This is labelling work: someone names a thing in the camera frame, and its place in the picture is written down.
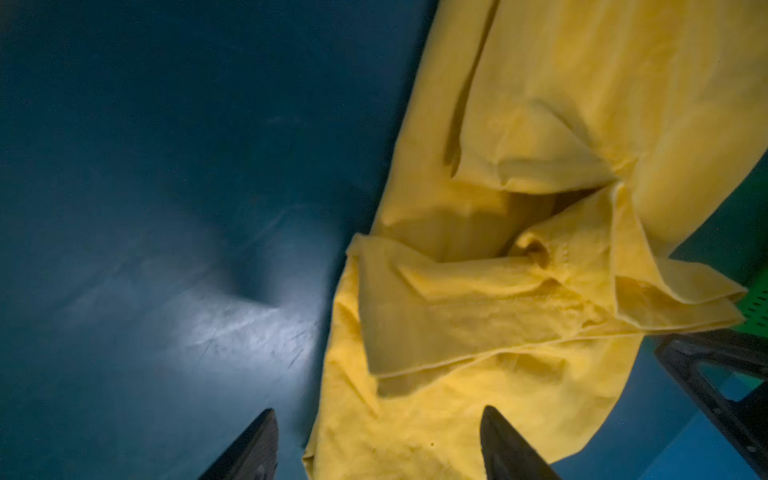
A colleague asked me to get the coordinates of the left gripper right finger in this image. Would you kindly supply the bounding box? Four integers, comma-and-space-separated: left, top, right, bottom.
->
480, 405, 561, 480

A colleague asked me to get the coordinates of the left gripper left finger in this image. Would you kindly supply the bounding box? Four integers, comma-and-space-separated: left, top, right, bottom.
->
199, 408, 279, 480

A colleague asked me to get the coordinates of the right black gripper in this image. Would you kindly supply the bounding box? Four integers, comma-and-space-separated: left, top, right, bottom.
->
655, 330, 767, 478

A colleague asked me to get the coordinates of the yellow printed t-shirt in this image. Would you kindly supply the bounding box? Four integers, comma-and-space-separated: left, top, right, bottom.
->
303, 1, 767, 479

